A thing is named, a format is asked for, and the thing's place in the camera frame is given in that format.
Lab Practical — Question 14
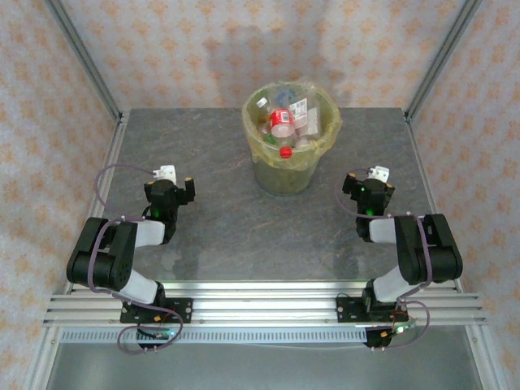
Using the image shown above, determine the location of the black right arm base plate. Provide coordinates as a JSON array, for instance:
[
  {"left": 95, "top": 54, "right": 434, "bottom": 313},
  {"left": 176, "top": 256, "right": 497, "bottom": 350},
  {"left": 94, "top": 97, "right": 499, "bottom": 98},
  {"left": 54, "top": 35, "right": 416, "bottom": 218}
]
[{"left": 336, "top": 295, "right": 409, "bottom": 325}]

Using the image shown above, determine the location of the aluminium lower frame post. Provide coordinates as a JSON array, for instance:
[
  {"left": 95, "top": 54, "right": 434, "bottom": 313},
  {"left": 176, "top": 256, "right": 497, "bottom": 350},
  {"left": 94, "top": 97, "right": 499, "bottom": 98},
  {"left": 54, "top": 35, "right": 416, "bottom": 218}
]
[
  {"left": 22, "top": 327, "right": 62, "bottom": 390},
  {"left": 465, "top": 324, "right": 511, "bottom": 390}
]

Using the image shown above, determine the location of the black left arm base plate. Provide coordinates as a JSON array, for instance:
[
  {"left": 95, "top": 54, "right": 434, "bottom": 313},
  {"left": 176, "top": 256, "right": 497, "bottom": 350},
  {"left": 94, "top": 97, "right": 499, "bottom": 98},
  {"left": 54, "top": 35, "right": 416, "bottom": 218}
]
[{"left": 120, "top": 297, "right": 194, "bottom": 325}]

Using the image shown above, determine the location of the slotted grey cable duct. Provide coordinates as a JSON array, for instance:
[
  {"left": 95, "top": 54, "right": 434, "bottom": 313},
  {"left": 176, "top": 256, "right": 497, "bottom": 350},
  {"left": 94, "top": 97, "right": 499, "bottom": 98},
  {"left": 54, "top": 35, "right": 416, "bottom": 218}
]
[{"left": 60, "top": 327, "right": 369, "bottom": 345}]

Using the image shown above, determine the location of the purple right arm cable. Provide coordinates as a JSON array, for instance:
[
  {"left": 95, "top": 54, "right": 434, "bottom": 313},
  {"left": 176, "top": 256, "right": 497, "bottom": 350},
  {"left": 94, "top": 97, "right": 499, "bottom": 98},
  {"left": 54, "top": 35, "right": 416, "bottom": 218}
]
[{"left": 333, "top": 168, "right": 432, "bottom": 353}]

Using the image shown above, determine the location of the translucent yellow-green plastic bin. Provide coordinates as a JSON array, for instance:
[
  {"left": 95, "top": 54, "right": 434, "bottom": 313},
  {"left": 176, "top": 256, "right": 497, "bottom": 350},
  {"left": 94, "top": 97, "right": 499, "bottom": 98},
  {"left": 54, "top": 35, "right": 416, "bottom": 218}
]
[{"left": 241, "top": 80, "right": 342, "bottom": 197}]

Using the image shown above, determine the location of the aluminium table side rail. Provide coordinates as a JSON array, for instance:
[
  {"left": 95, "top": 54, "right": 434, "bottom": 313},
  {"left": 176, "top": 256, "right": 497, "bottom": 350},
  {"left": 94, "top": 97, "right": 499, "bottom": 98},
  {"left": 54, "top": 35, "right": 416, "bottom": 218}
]
[
  {"left": 64, "top": 111, "right": 132, "bottom": 294},
  {"left": 404, "top": 111, "right": 464, "bottom": 294}
]

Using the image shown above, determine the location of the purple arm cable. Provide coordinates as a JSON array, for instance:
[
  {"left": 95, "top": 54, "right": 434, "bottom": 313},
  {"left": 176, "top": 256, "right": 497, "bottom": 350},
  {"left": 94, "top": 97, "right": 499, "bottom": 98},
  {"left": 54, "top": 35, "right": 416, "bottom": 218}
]
[
  {"left": 333, "top": 168, "right": 432, "bottom": 353},
  {"left": 87, "top": 162, "right": 184, "bottom": 354}
]

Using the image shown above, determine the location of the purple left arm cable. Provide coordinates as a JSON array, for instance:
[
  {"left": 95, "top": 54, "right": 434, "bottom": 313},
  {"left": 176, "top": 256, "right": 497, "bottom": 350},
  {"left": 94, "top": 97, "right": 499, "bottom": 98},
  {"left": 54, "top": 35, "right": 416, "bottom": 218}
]
[{"left": 87, "top": 162, "right": 184, "bottom": 354}]

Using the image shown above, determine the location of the red label cola bottle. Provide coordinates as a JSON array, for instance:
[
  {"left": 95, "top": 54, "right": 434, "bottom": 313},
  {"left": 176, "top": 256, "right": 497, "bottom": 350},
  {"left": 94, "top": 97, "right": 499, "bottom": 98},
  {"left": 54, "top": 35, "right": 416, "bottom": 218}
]
[{"left": 268, "top": 107, "right": 297, "bottom": 159}]

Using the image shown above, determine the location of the small circuit board green light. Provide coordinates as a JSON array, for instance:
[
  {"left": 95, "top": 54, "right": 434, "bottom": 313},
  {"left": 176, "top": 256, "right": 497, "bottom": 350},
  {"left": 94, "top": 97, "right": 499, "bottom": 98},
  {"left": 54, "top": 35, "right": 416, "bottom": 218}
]
[
  {"left": 379, "top": 324, "right": 418, "bottom": 338},
  {"left": 137, "top": 327, "right": 174, "bottom": 341}
]

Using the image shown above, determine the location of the aluminium mounting rail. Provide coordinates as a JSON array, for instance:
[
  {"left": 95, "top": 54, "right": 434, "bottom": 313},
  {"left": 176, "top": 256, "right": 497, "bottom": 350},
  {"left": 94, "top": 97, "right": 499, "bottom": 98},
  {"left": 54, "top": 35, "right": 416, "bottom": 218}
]
[{"left": 42, "top": 279, "right": 488, "bottom": 327}]

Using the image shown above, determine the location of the aluminium frame post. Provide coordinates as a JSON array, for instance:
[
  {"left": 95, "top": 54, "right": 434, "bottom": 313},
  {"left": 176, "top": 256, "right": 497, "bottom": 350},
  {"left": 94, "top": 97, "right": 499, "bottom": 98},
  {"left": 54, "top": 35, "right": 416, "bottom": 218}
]
[
  {"left": 405, "top": 0, "right": 485, "bottom": 122},
  {"left": 22, "top": 327, "right": 62, "bottom": 390},
  {"left": 465, "top": 324, "right": 511, "bottom": 390},
  {"left": 43, "top": 0, "right": 124, "bottom": 123}
]

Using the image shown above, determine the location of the grey metal shelf panel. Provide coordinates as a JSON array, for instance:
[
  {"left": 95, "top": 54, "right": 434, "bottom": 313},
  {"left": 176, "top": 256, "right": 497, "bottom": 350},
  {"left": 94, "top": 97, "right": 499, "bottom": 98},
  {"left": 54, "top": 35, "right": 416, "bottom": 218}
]
[{"left": 46, "top": 343, "right": 487, "bottom": 390}]

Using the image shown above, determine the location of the white label square bottle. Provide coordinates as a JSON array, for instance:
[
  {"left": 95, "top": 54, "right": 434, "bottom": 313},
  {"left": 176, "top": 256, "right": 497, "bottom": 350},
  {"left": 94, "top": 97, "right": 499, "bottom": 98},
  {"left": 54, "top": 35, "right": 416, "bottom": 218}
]
[{"left": 288, "top": 97, "right": 322, "bottom": 137}]

